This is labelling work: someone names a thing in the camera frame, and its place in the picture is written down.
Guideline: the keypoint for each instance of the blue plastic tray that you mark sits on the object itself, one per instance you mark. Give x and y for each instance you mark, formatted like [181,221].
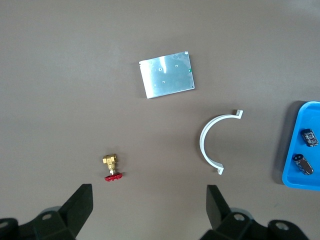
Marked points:
[312,115]

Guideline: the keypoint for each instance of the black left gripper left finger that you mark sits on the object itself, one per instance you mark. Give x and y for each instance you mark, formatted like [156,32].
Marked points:
[75,212]

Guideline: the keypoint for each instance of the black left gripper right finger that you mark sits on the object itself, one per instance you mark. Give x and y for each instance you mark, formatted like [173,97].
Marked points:
[225,222]

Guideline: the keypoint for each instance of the silver metal power supply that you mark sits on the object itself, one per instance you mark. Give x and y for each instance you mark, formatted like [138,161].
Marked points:
[167,75]

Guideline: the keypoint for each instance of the white curved pipe clamp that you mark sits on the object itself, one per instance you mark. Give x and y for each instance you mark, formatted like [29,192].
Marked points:
[203,142]

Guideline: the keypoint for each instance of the tall brown electrolytic capacitor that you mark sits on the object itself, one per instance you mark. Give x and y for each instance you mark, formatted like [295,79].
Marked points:
[303,165]

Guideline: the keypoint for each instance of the short capacitor with white print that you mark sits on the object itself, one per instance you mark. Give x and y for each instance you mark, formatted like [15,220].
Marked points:
[310,137]

